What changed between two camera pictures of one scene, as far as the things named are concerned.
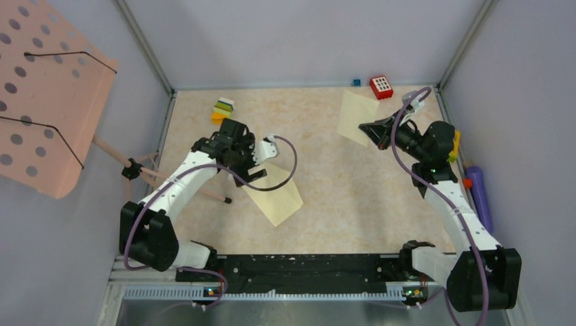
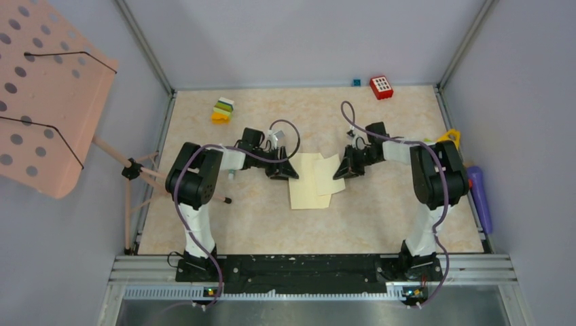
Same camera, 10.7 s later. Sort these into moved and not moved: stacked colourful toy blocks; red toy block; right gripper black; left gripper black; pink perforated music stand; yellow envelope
Moved: left gripper black; yellow envelope; right gripper black
Not moved: pink perforated music stand; red toy block; stacked colourful toy blocks
